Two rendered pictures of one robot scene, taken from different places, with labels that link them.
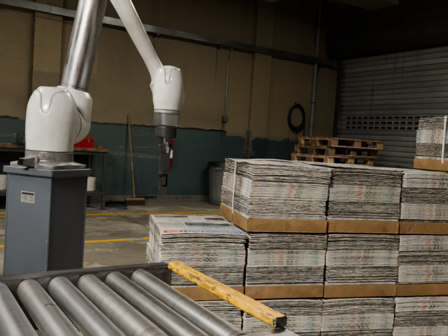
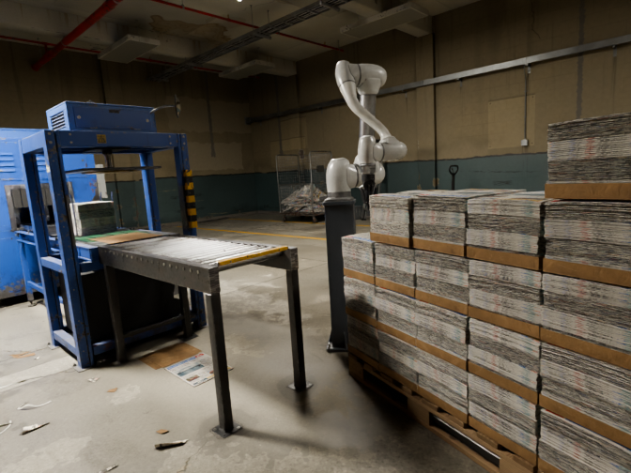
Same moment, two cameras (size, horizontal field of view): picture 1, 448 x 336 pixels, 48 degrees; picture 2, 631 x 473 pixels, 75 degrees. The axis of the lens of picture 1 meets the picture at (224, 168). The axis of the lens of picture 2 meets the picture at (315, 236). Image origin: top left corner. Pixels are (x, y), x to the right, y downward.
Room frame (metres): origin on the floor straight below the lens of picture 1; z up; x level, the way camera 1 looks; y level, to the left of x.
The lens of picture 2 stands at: (0.89, -1.99, 1.19)
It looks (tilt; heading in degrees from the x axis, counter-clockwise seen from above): 9 degrees down; 76
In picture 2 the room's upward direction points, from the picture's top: 4 degrees counter-clockwise
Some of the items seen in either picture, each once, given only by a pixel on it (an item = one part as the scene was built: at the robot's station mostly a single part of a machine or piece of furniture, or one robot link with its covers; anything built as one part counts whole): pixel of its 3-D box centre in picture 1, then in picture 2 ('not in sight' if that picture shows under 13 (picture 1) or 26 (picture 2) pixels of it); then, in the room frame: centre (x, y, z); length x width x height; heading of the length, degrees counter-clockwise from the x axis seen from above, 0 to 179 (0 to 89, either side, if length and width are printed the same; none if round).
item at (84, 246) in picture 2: not in sight; (119, 242); (0.17, 1.42, 0.75); 0.70 x 0.65 x 0.10; 123
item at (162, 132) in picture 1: (165, 140); (368, 182); (1.77, 0.21, 1.12); 0.08 x 0.07 x 0.09; 15
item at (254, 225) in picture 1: (279, 221); (401, 236); (1.75, -0.21, 0.86); 0.29 x 0.16 x 0.04; 105
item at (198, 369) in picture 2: not in sight; (198, 368); (0.71, 0.59, 0.00); 0.37 x 0.28 x 0.01; 123
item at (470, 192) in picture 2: (343, 165); (468, 192); (1.95, -0.46, 1.06); 0.37 x 0.29 x 0.01; 15
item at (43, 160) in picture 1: (45, 159); (336, 196); (1.69, 0.60, 1.03); 0.22 x 0.18 x 0.06; 158
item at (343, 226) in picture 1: (338, 218); (468, 240); (1.95, -0.46, 0.86); 0.38 x 0.29 x 0.04; 15
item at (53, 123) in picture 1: (52, 118); (339, 175); (1.72, 0.60, 1.17); 0.18 x 0.16 x 0.22; 3
